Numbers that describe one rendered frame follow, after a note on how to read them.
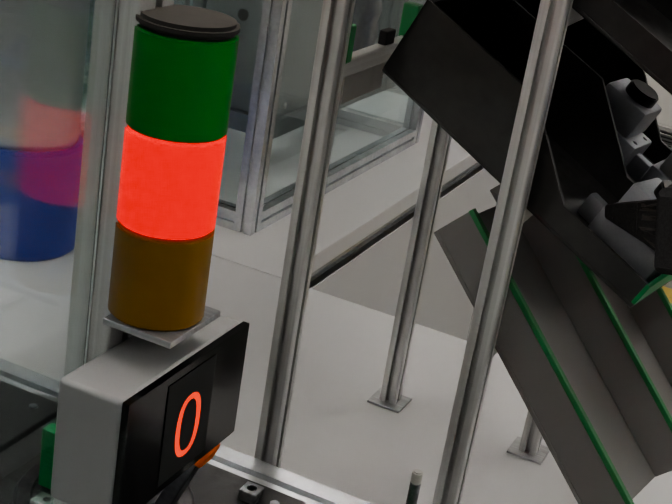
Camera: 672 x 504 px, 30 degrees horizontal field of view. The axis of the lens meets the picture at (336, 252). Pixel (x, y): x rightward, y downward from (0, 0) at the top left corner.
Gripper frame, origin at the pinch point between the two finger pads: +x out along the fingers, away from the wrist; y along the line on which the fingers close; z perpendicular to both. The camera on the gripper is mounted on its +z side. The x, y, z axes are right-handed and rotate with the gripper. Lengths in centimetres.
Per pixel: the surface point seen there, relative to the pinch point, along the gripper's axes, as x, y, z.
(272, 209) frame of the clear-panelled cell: 86, -48, -13
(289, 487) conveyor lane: 25.8, 15.0, -24.4
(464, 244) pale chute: 14.3, 5.9, -3.4
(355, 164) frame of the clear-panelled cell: 94, -77, -9
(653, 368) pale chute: 10.5, -21.8, -19.2
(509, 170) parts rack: 8.0, 9.3, 3.5
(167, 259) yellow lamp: 2.2, 49.4, 3.1
